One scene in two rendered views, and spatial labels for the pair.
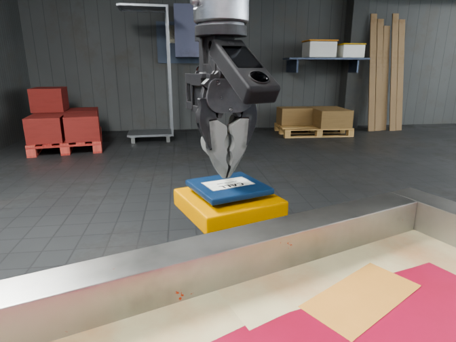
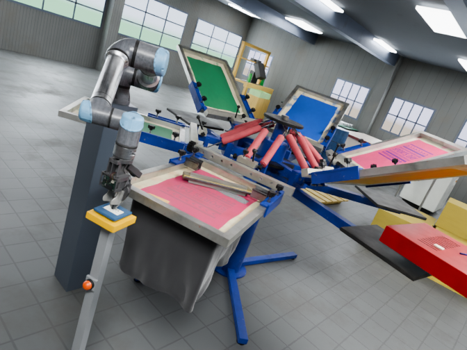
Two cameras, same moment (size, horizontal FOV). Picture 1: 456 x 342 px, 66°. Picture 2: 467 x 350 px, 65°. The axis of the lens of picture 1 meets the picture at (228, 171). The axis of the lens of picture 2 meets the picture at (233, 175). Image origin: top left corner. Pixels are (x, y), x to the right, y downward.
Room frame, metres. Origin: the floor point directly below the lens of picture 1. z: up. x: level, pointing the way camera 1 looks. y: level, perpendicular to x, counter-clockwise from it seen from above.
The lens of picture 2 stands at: (1.10, 1.12, 1.63)
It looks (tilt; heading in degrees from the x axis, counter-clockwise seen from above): 17 degrees down; 225
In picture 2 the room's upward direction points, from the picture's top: 19 degrees clockwise
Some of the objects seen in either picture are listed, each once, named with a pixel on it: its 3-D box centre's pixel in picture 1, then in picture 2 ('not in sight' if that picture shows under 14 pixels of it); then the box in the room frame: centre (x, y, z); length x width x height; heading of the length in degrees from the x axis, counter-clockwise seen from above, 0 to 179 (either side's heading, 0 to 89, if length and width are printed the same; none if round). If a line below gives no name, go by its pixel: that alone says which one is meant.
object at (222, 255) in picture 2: not in sight; (224, 252); (-0.10, 0.05, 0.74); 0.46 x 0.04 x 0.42; 27
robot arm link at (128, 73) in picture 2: not in sight; (124, 71); (0.22, -0.78, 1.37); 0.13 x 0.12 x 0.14; 151
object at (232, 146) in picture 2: not in sight; (268, 160); (-0.99, -0.64, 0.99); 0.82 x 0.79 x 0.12; 27
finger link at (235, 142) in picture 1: (229, 144); (108, 197); (0.53, 0.00, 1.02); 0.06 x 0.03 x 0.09; 27
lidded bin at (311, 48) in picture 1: (319, 49); not in sight; (6.58, -1.60, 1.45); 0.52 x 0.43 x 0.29; 98
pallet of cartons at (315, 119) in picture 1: (312, 121); not in sight; (6.32, -1.52, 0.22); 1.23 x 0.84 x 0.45; 98
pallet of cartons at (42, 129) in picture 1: (66, 117); not in sight; (5.29, 2.41, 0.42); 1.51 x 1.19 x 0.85; 8
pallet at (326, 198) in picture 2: not in sight; (302, 185); (-3.80, -2.13, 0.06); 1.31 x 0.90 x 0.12; 91
